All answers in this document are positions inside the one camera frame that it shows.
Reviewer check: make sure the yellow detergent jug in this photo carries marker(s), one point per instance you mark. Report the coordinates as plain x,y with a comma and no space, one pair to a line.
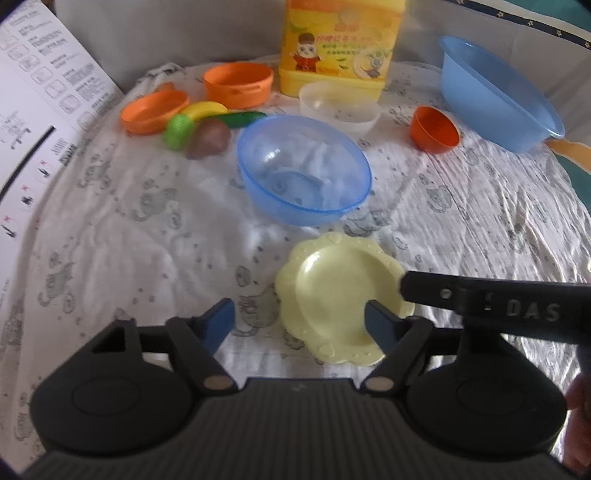
348,42

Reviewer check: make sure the toy cucumber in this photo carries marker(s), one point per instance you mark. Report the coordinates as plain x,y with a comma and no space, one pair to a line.
241,119

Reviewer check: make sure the dark orange small bowl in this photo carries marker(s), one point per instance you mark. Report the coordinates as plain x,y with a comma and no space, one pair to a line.
433,132

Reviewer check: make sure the small yellow scalloped plate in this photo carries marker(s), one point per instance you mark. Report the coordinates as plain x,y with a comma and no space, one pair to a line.
323,291

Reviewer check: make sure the translucent blue bowl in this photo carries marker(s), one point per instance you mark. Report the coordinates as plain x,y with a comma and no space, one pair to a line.
302,171

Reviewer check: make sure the toy banana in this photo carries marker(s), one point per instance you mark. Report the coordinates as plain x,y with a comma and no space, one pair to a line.
203,109

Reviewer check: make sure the person's right hand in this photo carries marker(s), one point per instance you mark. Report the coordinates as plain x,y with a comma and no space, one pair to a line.
577,436

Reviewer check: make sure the white instruction sheet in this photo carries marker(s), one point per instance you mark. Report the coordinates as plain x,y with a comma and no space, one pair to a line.
52,94

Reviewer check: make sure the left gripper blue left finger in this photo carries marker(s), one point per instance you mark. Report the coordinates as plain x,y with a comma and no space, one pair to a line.
208,330

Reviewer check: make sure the teal and grey blanket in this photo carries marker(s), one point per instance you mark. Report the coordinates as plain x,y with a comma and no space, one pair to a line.
547,41

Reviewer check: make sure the green toy vegetable piece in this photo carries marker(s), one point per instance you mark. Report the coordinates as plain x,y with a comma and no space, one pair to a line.
178,132

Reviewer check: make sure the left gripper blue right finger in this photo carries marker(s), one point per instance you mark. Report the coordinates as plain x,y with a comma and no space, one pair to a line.
388,330

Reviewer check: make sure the orange toy pot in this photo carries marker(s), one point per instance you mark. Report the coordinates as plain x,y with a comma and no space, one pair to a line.
239,85

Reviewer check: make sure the orange toy pan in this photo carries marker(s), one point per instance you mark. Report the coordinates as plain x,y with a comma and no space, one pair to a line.
150,114

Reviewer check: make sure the large blue plastic basin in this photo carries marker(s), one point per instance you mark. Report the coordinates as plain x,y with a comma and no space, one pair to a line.
494,99

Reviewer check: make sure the clear plastic bowl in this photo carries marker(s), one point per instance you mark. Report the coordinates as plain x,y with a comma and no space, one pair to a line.
345,108

